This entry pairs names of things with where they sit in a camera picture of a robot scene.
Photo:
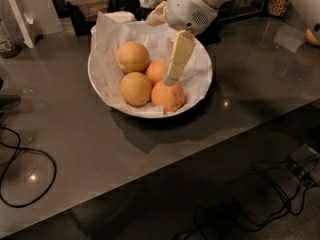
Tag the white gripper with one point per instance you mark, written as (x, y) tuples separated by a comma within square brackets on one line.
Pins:
[(186, 12)]

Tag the orange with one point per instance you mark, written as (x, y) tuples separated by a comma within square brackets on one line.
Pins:
[(136, 89), (155, 71), (171, 98), (311, 39), (132, 56)]

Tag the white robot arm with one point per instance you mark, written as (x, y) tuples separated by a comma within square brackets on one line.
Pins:
[(309, 10)]

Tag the white bowl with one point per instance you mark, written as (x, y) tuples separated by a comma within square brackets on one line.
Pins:
[(200, 80)]

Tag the white paper liner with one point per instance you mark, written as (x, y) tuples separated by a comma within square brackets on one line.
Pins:
[(106, 50)]

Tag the jar of nuts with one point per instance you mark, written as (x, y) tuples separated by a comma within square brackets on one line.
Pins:
[(277, 8)]

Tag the white angled stand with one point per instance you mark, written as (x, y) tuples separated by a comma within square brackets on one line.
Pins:
[(25, 23)]

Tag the glass jar with label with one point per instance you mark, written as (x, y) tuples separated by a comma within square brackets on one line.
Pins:
[(8, 48)]

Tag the dark object at left edge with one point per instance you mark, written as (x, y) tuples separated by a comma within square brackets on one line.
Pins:
[(8, 102)]

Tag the power adapter on floor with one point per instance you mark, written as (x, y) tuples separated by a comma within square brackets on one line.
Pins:
[(304, 164)]

